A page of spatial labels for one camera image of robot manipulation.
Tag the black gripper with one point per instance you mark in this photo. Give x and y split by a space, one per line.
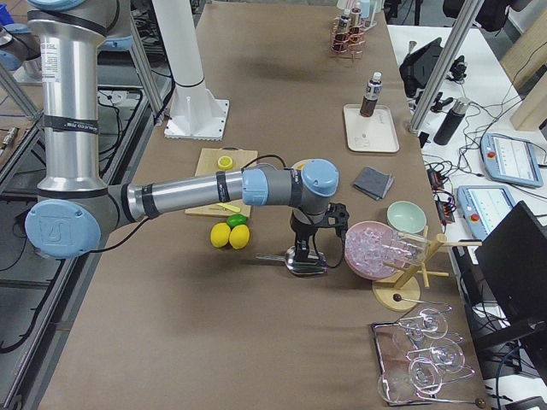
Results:
304 234

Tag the glass mug on stand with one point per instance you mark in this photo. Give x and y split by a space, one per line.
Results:
400 249

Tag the cream rabbit tray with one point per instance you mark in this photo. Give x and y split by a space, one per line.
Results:
375 134

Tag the yellow plastic knife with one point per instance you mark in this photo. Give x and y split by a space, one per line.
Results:
230 207

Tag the grey folded cloth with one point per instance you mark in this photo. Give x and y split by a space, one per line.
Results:
373 183

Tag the wooden cup tree stand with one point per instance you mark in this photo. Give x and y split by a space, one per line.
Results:
402 290

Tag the black equipment case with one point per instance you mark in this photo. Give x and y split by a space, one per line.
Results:
416 68

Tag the wine glass middle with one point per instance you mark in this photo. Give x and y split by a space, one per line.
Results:
445 353

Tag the yellow lemon near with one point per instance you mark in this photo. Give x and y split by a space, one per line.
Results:
219 235

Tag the metal ice scoop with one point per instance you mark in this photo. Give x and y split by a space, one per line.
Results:
298 262

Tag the half lemon slice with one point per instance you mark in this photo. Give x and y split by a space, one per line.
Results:
225 162

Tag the wine glass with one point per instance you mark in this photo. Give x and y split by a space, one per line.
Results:
420 383
445 353
429 322

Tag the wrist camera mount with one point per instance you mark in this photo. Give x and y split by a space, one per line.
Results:
336 217

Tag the wine glass lower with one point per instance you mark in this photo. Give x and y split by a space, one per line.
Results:
420 383

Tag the mint green bowl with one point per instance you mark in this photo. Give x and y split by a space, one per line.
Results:
406 216

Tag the yellow lemon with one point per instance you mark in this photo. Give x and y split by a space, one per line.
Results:
239 236
219 235

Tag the teach pendant near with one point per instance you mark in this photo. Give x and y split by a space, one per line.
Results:
484 207

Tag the yellow lemon far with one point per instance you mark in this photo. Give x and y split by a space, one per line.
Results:
239 236

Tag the wooden cutting board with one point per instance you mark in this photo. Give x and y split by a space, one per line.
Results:
207 164

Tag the teach pendant far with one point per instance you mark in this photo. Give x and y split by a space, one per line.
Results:
510 160

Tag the teach pendant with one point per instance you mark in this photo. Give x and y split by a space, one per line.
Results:
484 207
510 160

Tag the wine glass upper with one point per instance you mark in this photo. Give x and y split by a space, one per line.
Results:
429 322

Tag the black monitor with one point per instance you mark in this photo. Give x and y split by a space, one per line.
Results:
513 261

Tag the pink bowl of ice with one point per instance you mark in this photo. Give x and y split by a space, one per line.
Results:
366 250

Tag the green lime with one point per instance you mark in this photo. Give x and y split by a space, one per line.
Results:
236 220

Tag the copper wire bottle rack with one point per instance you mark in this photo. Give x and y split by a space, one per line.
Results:
353 48

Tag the black thermos bottle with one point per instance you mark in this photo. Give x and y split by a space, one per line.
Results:
451 121

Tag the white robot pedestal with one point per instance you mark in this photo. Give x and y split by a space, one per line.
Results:
194 112

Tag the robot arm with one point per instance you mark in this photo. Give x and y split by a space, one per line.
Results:
76 210

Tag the tea bottle on tray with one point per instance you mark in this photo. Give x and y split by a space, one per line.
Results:
371 95

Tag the tea bottle in rack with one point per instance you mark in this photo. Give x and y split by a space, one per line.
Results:
342 30

